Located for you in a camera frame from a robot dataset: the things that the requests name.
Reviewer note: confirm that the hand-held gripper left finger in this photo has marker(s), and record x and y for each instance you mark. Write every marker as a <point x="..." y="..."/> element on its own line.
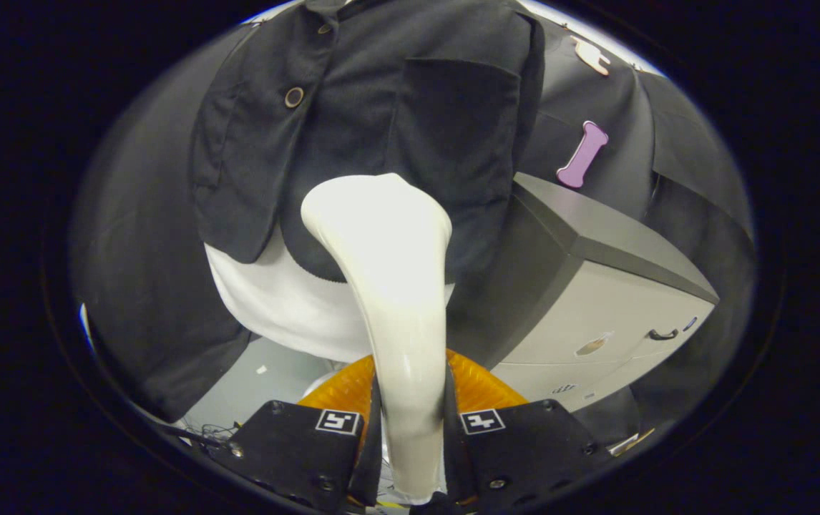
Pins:
<point x="370" y="472"/>

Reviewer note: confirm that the black suit jacket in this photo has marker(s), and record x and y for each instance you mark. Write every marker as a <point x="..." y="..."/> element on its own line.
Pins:
<point x="381" y="107"/>

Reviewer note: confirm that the black backdrop cloth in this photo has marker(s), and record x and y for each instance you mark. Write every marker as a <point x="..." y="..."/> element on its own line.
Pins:
<point x="138" y="286"/>

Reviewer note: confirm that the grey cabinet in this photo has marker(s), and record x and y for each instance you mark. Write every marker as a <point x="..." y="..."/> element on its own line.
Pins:
<point x="596" y="300"/>

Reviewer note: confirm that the white garment steamer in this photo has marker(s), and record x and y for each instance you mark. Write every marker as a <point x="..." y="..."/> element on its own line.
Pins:
<point x="388" y="286"/>

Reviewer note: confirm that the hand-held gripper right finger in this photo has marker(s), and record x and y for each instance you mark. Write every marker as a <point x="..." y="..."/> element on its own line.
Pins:
<point x="454" y="472"/>

